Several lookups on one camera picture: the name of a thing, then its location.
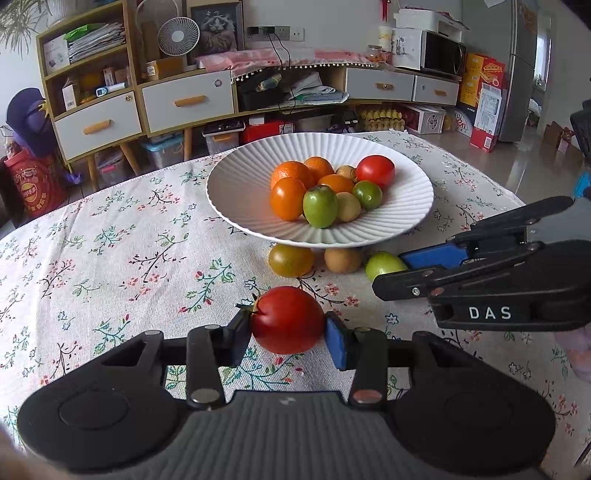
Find red box under cabinet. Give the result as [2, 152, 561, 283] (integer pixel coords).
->
[240, 120, 296, 144]

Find wooden cabinet with drawers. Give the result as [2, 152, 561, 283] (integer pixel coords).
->
[37, 1, 460, 181]

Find brown longan under plate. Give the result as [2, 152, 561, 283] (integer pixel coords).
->
[324, 248, 363, 274]

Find round green tomato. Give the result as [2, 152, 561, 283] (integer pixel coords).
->
[352, 180, 383, 211]

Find brown longan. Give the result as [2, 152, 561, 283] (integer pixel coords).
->
[337, 192, 362, 223]
[324, 248, 363, 274]
[335, 165, 356, 183]

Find purple plush toy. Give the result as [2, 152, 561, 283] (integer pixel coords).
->
[6, 87, 57, 158]

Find right hand pink glove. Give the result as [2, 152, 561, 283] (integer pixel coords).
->
[554, 325, 591, 383]

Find yellow egg cartons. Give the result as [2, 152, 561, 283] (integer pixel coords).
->
[358, 108, 406, 132]

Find pink patterned cloth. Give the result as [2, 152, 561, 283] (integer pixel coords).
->
[197, 46, 374, 80]

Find orange cherry tomato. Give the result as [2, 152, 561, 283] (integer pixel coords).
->
[318, 174, 355, 193]

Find oblong green tomato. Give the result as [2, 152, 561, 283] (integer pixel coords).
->
[303, 186, 338, 229]

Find red tomato without stem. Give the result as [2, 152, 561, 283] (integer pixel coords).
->
[356, 155, 396, 189]

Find floral tablecloth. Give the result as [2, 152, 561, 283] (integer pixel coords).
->
[1, 132, 590, 479]

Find white ribbed plate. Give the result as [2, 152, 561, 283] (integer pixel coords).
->
[206, 133, 435, 248]

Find red tomato with stem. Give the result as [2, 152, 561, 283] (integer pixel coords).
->
[236, 286, 325, 355]

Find large orange mandarin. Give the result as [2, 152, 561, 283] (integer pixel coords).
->
[270, 161, 317, 189]

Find clear storage bin blue lid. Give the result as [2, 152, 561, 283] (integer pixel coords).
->
[140, 134, 184, 169]

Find brown longan front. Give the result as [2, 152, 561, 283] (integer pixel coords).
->
[335, 165, 356, 183]

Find small green tomato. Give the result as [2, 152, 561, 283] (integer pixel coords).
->
[366, 251, 409, 282]

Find small white desk fan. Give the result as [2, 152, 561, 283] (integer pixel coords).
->
[157, 16, 200, 71]

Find framed cat picture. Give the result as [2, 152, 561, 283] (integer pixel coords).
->
[184, 0, 245, 63]

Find yellow green tomato under plate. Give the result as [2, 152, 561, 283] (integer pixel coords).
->
[267, 244, 315, 278]

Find small orange mandarin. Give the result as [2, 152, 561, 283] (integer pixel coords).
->
[304, 156, 335, 183]

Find white microwave oven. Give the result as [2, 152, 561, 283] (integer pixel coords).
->
[392, 27, 466, 77]

